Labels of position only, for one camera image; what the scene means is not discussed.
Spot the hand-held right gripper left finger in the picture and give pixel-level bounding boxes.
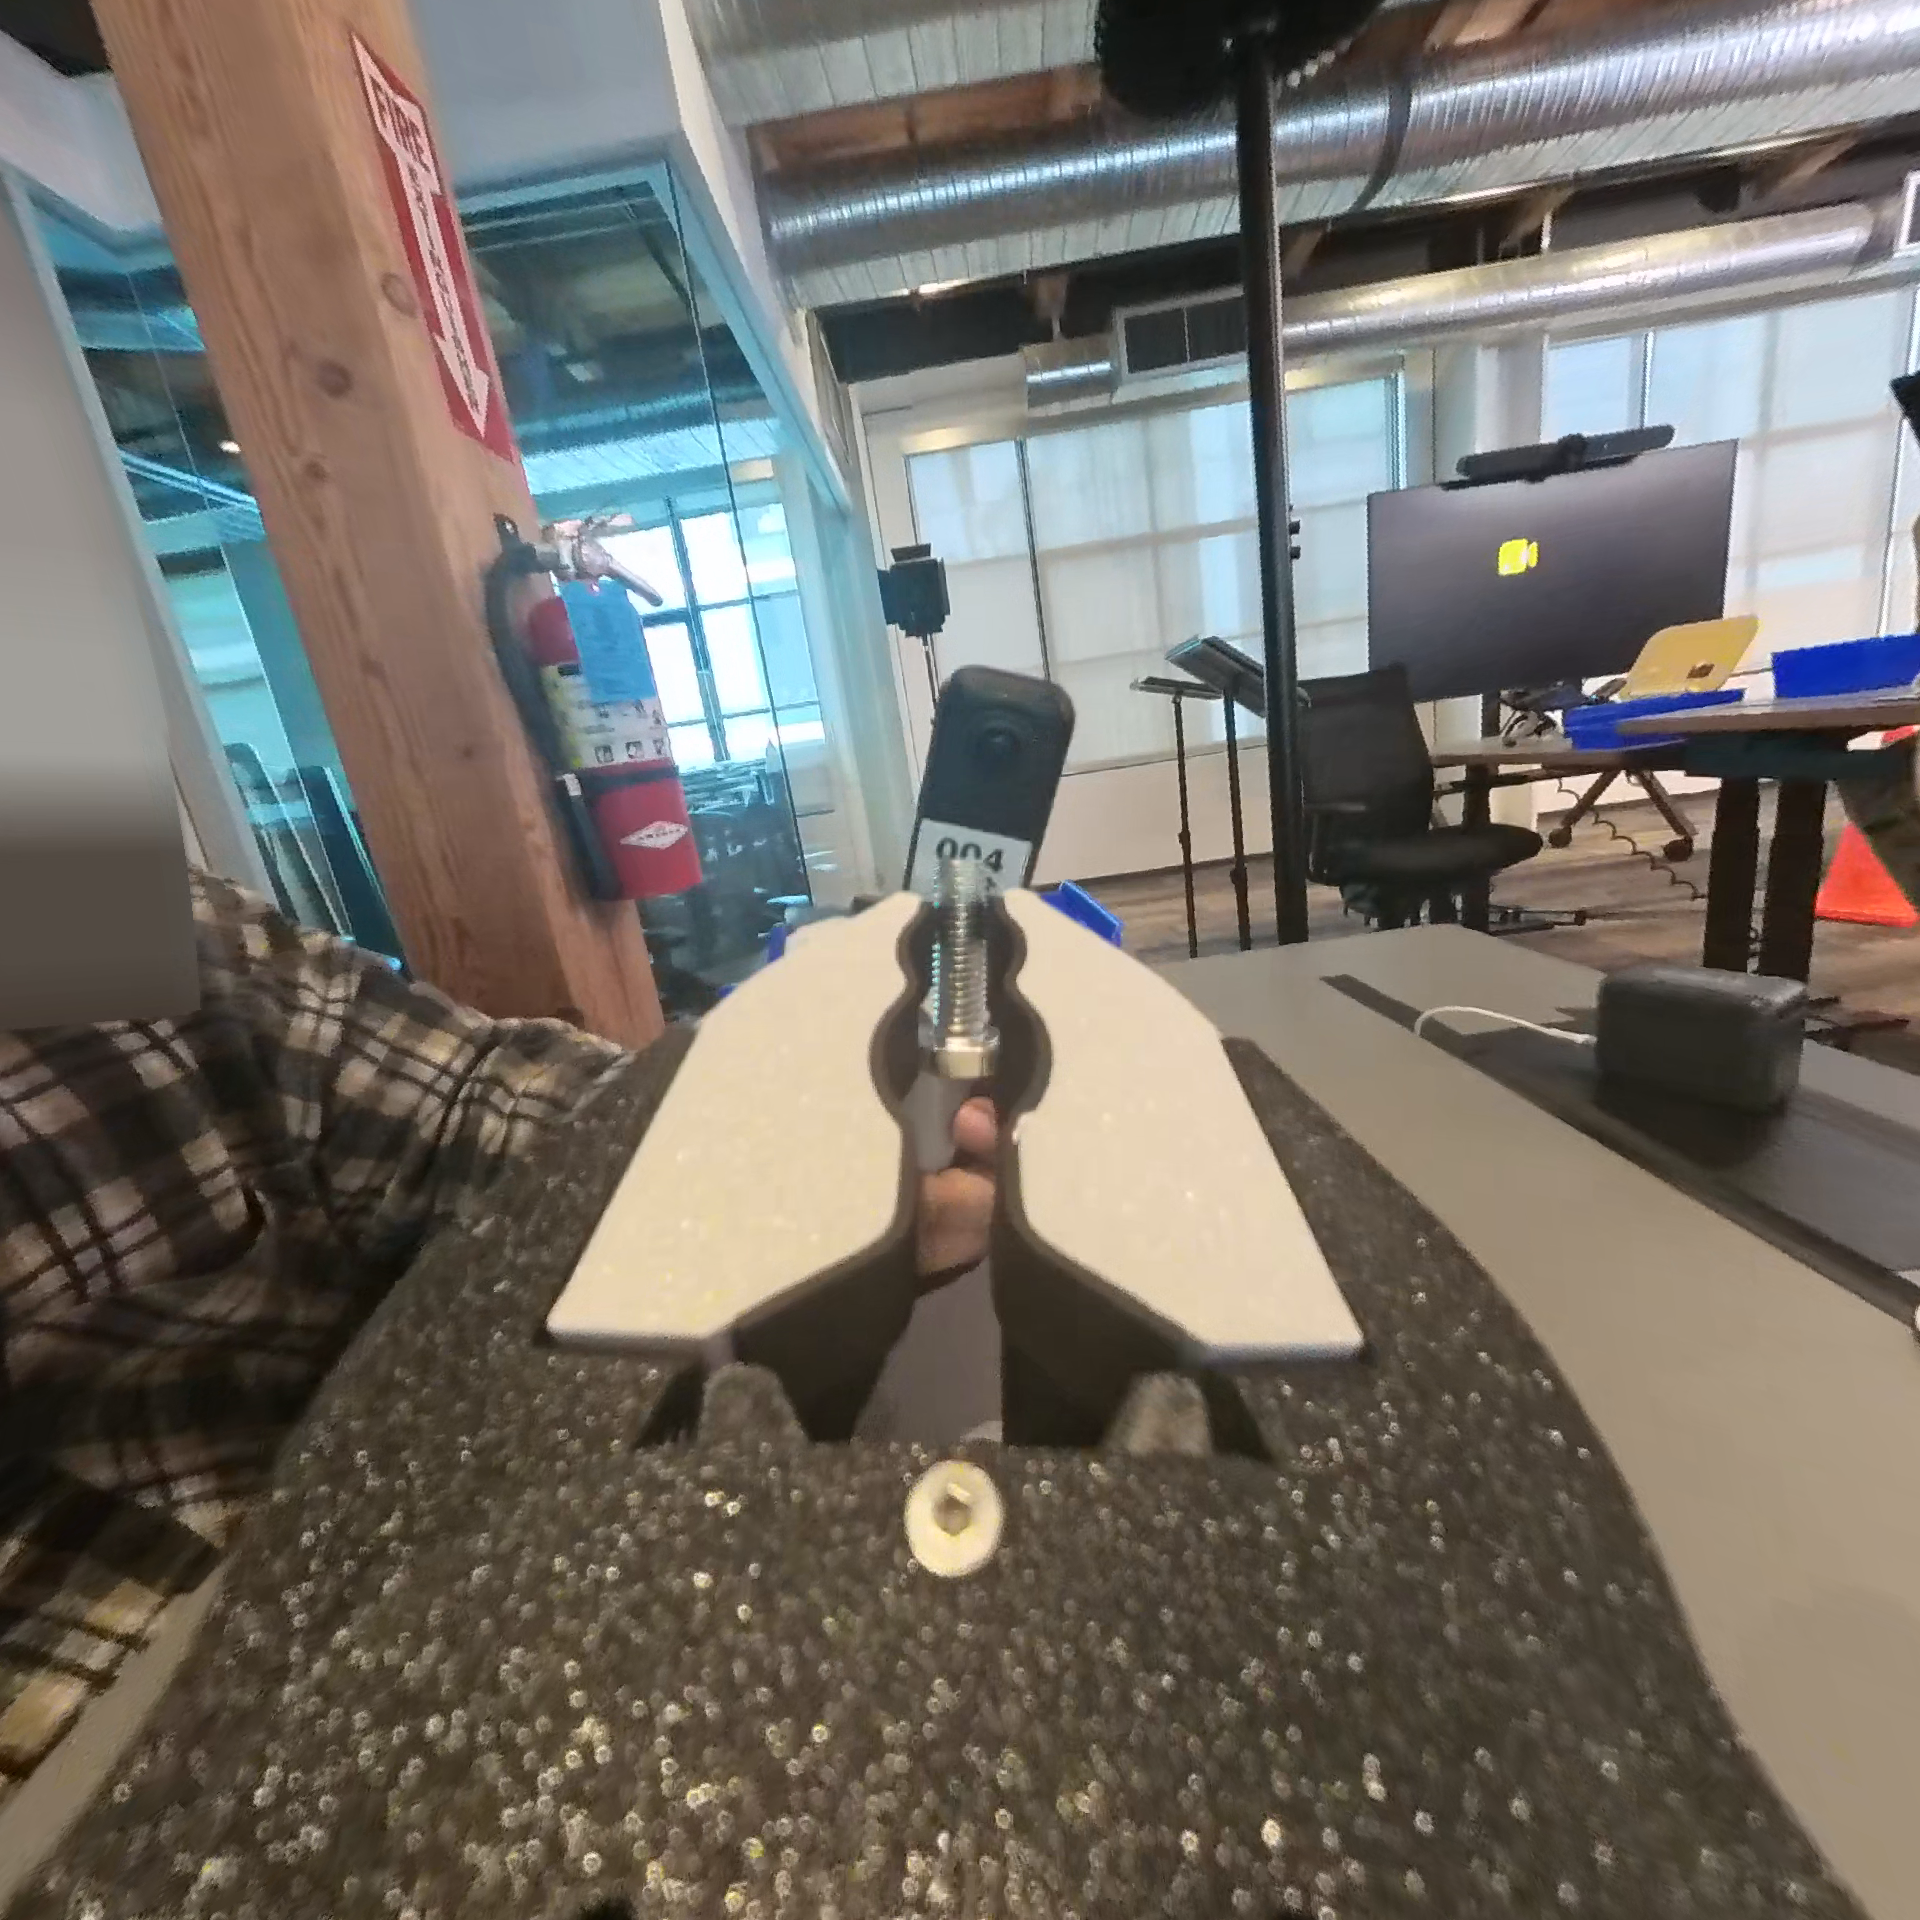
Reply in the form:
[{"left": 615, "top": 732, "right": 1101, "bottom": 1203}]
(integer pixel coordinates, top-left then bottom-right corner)
[{"left": 544, "top": 890, "right": 922, "bottom": 1434}]

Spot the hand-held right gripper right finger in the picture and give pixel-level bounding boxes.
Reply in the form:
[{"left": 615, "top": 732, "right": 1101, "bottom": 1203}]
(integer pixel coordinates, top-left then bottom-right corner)
[{"left": 987, "top": 884, "right": 1368, "bottom": 1434}]

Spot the silver hex bolt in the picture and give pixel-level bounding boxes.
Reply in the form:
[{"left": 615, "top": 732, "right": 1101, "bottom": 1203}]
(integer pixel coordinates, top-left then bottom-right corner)
[{"left": 910, "top": 867, "right": 1003, "bottom": 1087}]

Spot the person's left forearm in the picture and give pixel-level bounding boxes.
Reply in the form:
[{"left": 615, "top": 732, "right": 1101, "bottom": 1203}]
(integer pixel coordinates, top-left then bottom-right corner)
[{"left": 0, "top": 872, "right": 648, "bottom": 1788}]

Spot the person's left hand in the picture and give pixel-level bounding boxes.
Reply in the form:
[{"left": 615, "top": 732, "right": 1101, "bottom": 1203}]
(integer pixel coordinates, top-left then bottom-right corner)
[{"left": 919, "top": 1095, "right": 1001, "bottom": 1281}]

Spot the black music stand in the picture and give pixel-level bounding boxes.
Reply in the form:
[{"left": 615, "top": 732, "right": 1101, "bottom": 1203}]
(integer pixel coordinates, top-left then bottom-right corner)
[
  {"left": 1130, "top": 675, "right": 1207, "bottom": 960},
  {"left": 1167, "top": 634, "right": 1272, "bottom": 953}
]

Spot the red fire extinguisher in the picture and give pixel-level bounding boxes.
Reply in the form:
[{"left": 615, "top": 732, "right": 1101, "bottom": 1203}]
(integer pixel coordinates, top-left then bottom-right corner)
[{"left": 486, "top": 513, "right": 705, "bottom": 904}]

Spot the black office chair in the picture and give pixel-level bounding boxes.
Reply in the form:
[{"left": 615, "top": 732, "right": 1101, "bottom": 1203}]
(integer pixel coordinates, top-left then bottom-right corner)
[{"left": 1296, "top": 667, "right": 1547, "bottom": 934}]

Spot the blue inspection tag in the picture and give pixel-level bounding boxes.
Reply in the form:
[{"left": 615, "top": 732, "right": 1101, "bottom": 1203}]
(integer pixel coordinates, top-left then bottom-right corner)
[{"left": 558, "top": 583, "right": 648, "bottom": 705}]

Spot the black light stand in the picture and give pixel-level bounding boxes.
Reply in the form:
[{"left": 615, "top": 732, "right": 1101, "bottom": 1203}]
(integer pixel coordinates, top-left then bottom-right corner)
[{"left": 1094, "top": 0, "right": 1390, "bottom": 951}]

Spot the white vent grille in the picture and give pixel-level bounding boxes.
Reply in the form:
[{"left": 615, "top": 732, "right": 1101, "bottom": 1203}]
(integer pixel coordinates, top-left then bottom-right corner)
[{"left": 1118, "top": 296, "right": 1288, "bottom": 379}]

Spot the wooden desk with crossed legs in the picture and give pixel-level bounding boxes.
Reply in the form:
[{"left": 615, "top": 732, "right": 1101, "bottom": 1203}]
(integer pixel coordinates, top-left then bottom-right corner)
[{"left": 1424, "top": 732, "right": 1712, "bottom": 904}]

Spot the dark grey charger block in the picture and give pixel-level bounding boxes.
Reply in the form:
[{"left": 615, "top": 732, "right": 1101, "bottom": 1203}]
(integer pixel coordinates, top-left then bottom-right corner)
[{"left": 1593, "top": 968, "right": 1808, "bottom": 1113}]

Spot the black tape strip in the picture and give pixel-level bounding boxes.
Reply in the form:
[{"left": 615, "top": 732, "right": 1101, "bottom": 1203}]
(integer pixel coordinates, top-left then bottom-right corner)
[{"left": 1318, "top": 971, "right": 1920, "bottom": 1308}]

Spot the black monitor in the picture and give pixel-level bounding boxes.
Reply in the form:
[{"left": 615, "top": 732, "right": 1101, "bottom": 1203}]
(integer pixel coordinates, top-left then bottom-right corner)
[{"left": 1363, "top": 439, "right": 1741, "bottom": 707}]

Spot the black webcam bar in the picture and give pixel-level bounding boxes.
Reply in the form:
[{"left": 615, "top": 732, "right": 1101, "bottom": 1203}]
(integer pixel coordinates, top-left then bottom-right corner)
[{"left": 1458, "top": 424, "right": 1672, "bottom": 486}]

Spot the blue storage bin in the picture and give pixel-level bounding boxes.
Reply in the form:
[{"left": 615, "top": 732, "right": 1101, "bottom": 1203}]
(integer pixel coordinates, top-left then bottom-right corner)
[
  {"left": 1562, "top": 691, "right": 1749, "bottom": 747},
  {"left": 1768, "top": 634, "right": 1920, "bottom": 700}
]

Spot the yellow laptop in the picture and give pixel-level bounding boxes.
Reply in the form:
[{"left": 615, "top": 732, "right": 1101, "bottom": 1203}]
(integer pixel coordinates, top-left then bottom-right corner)
[{"left": 1621, "top": 615, "right": 1759, "bottom": 705}]

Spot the red fire extinguisher sign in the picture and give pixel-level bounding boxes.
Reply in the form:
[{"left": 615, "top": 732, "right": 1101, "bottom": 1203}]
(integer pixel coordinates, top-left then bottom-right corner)
[{"left": 352, "top": 33, "right": 518, "bottom": 466}]

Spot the dark wooden desk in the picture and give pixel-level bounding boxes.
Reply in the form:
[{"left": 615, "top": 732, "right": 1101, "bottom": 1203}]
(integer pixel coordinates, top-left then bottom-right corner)
[{"left": 1611, "top": 692, "right": 1920, "bottom": 976}]

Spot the orange cone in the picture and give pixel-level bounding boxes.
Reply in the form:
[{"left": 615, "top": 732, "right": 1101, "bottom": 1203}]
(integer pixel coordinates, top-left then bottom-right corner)
[{"left": 1814, "top": 816, "right": 1920, "bottom": 928}]

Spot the black camera tripod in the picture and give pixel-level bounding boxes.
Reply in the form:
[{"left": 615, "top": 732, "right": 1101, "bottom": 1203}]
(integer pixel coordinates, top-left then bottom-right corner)
[{"left": 878, "top": 546, "right": 950, "bottom": 707}]

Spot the white cable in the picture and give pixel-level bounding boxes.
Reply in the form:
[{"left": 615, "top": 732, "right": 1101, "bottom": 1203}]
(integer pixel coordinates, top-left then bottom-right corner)
[{"left": 1411, "top": 1002, "right": 1599, "bottom": 1046}]

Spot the wooden post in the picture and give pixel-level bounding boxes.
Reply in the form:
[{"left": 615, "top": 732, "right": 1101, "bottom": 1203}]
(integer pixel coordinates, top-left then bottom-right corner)
[{"left": 89, "top": 0, "right": 669, "bottom": 1052}]

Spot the silver ventilation duct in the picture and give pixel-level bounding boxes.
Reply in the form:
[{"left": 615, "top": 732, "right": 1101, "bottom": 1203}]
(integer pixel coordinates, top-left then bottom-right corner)
[
  {"left": 1026, "top": 202, "right": 1920, "bottom": 408},
  {"left": 719, "top": 0, "right": 1920, "bottom": 308}
]

